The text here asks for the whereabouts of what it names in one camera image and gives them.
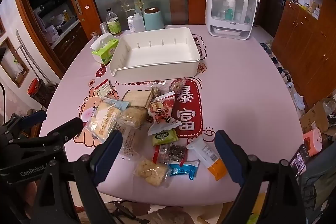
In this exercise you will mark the pink plastic stool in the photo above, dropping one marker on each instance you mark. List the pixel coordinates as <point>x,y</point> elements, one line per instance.
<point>312,141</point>

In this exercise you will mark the cardboard box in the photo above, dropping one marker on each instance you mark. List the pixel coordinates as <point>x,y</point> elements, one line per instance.
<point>315,113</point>

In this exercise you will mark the white plastic tray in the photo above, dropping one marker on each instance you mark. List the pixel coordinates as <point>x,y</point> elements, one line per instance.
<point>157,56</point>

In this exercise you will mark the clear white snack packet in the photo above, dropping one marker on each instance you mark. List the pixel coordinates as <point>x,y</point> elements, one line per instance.
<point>130,142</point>

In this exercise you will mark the red lid container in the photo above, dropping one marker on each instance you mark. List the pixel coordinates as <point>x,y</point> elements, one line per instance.
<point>34,87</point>

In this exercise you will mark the large bread packet yellow print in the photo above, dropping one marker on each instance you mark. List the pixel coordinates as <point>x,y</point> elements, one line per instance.
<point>102,120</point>

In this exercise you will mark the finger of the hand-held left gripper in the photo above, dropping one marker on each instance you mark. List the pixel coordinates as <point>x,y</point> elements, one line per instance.
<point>67,127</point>
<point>36,116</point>

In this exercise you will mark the green tissue pack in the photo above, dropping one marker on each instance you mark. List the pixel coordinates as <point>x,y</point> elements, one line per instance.
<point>105,49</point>

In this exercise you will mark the dark brown snack packet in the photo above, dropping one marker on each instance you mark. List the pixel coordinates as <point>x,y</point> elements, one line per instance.
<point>177,153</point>

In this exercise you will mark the white tabletop storage cabinet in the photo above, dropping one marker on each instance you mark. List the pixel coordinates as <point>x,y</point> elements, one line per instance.
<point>223,29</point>

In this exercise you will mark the red fruit print snack packet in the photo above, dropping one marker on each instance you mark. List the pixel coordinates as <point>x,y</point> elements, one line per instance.
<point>162,111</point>

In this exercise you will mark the white pill bottle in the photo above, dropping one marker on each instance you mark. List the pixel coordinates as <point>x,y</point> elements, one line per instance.
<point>131,24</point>

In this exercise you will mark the row of slippers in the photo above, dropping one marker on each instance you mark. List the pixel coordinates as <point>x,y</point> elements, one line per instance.
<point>299,100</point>

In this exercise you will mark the small green snack packet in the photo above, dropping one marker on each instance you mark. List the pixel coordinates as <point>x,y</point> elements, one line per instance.
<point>164,137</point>

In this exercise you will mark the white bottle green label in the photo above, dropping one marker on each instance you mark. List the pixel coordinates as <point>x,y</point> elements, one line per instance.
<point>229,7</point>

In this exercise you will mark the clear puffed cracker packet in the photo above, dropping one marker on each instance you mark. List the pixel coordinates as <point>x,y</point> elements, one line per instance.
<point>152,171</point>

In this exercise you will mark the red white snack packet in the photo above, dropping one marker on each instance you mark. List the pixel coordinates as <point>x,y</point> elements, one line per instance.
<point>103,87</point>

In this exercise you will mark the small glass jar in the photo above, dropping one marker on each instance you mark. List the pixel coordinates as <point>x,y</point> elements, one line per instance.
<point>94,35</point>

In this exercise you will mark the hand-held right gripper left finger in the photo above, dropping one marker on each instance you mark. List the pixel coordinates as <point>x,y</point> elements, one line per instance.
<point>105,158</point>

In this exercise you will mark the glass bottle green label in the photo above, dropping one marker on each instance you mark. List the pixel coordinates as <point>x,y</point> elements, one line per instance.
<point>114,26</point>

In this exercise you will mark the grey green cloth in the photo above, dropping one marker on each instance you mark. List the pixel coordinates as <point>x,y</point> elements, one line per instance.
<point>320,182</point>

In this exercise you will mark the small metal can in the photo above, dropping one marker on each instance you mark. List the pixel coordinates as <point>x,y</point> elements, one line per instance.
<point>103,28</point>

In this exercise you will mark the beige wafer packet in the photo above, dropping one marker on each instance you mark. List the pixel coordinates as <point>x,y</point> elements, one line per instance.
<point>137,99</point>

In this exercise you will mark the white orange tube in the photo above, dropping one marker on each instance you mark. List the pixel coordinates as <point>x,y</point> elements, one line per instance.
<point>207,155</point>

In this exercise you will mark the teal canister brown lid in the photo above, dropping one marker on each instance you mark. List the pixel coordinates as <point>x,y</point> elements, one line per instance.
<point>153,20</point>

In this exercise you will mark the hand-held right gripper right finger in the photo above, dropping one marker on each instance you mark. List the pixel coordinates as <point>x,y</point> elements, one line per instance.
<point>231,158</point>

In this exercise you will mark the clear nut bar packet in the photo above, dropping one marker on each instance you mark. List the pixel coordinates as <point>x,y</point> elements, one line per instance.
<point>178,86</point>
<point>157,90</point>

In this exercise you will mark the wooden picture frame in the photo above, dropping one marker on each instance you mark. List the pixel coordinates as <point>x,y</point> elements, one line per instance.
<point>10,56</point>

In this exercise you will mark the smartphone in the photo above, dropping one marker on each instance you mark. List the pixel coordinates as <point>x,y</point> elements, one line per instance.
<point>299,161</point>

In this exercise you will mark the clear rice crisp packet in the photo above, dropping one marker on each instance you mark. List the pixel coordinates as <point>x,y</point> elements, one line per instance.
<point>132,115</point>

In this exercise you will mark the wooden wall cabinet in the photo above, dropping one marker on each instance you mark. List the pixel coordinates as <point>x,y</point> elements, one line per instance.
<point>302,43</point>

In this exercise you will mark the light blue snack packet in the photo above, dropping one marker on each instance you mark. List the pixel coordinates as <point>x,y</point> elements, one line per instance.
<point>116,104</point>

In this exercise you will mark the clear plastic wash bottle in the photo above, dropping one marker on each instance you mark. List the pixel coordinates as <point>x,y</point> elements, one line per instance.
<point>138,23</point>

